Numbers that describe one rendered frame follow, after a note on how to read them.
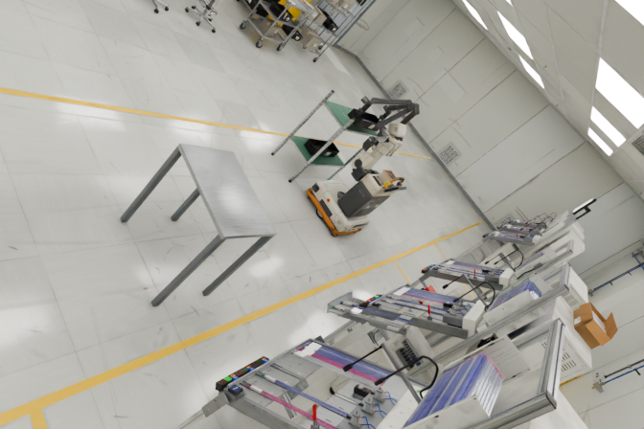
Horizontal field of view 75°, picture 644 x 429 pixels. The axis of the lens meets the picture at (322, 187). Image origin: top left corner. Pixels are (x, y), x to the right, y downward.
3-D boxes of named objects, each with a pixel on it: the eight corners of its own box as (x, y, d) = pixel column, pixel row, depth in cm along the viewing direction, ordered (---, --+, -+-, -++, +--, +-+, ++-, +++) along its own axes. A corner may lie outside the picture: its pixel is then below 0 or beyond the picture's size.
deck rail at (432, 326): (366, 313, 307) (367, 305, 307) (367, 313, 309) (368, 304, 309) (467, 340, 270) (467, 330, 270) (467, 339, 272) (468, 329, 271)
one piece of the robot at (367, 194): (361, 221, 527) (411, 180, 491) (340, 225, 480) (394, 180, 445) (347, 200, 537) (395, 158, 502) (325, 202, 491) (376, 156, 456)
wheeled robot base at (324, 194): (358, 233, 534) (373, 221, 523) (333, 237, 480) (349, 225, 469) (331, 191, 555) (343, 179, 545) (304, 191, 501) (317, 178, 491)
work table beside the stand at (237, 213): (174, 216, 332) (233, 151, 298) (208, 295, 305) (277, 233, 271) (120, 217, 294) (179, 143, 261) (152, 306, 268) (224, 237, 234)
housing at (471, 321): (461, 339, 274) (462, 317, 273) (476, 318, 315) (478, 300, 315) (473, 342, 270) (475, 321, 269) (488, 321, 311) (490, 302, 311)
